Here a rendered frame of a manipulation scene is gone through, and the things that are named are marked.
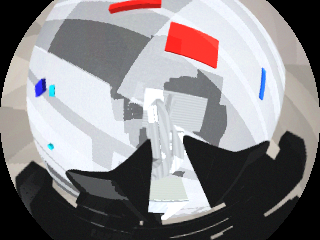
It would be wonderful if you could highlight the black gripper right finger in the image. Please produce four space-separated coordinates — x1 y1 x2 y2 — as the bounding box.
183 135 269 208

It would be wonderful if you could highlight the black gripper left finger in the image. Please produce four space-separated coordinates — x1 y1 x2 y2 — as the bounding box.
65 139 153 221

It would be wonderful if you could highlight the red rectangular bar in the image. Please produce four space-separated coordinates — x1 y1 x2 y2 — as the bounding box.
108 0 161 13

